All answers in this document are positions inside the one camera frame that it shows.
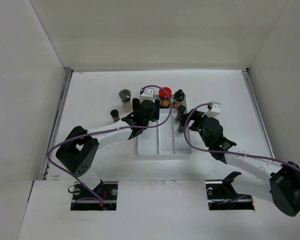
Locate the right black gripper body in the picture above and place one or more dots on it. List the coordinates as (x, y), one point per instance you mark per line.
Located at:
(197, 125)

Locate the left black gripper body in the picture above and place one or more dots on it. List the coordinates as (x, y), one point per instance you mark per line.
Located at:
(154, 116)

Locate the red-lid sauce jar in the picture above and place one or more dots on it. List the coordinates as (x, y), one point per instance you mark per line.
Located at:
(164, 97)

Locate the black-cap pepper spice bottle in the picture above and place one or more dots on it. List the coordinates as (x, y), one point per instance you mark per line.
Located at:
(181, 109)

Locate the grey-lid white powder shaker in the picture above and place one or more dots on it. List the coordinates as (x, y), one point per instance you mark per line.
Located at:
(125, 97)

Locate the small black-cap spice bottle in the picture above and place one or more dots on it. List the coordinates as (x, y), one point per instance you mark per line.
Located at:
(115, 115)

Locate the black-top clear dispenser jar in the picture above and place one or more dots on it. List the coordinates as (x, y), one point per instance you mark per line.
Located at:
(178, 98)

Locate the black-cap red-label spice bottle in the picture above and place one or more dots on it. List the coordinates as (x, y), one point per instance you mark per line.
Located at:
(182, 126)

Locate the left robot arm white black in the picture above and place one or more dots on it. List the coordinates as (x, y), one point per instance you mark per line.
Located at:
(77, 156)

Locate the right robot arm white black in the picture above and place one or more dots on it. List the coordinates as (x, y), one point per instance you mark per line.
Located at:
(267, 178)

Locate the white divided organizer tray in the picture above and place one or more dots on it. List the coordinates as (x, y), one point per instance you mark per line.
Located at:
(164, 140)

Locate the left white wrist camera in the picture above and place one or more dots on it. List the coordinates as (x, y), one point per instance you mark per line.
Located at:
(147, 94)

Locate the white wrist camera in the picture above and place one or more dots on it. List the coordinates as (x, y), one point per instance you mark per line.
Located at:
(147, 94)
(214, 109)

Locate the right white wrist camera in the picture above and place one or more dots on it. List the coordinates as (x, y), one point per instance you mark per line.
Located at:
(214, 109)

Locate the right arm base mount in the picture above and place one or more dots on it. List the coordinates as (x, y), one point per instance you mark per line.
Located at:
(221, 195)

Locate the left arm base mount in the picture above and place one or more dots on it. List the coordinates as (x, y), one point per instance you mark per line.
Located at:
(83, 200)

